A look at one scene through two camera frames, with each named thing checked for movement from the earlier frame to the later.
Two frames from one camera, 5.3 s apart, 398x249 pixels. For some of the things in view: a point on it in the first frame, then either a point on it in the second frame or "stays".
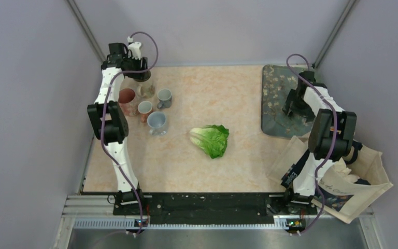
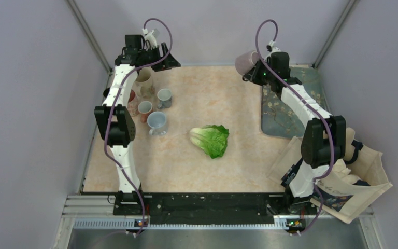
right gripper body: x=301 y=108 to x=262 y=74
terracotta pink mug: x=144 y=108 stays
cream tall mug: x=146 y=90 stays
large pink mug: x=127 y=100 stays
